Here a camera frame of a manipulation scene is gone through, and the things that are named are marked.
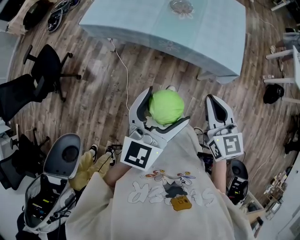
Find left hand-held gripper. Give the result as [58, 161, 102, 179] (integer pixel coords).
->
[120, 86, 191, 171]

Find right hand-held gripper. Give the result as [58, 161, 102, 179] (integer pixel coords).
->
[205, 94, 245, 163]

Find green cabbage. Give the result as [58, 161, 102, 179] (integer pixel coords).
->
[144, 90, 186, 129]

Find glass bowl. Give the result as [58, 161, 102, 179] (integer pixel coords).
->
[169, 0, 195, 14]

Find person's right forearm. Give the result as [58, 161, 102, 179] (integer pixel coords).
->
[212, 159, 228, 195]

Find person's left forearm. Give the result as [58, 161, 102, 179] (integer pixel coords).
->
[104, 161, 135, 192]

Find black electronic box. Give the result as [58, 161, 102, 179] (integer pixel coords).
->
[196, 151, 214, 175]

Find grey shell backpack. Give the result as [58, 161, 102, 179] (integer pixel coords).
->
[22, 133, 82, 235]
[226, 159, 249, 206]

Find black bag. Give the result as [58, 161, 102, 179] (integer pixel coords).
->
[262, 83, 285, 105]

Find cream printed t-shirt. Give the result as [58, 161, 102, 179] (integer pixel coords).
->
[65, 124, 255, 240]

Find white desk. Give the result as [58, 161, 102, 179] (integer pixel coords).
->
[263, 31, 300, 104]

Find light blue tablecloth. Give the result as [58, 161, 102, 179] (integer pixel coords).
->
[78, 0, 247, 84]

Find black office chair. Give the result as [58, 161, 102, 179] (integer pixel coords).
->
[0, 127, 51, 190]
[0, 74, 45, 122]
[23, 44, 82, 103]

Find black sneaker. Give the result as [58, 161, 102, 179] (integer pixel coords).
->
[48, 9, 64, 32]

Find white floor cable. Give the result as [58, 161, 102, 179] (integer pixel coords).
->
[108, 38, 130, 111]

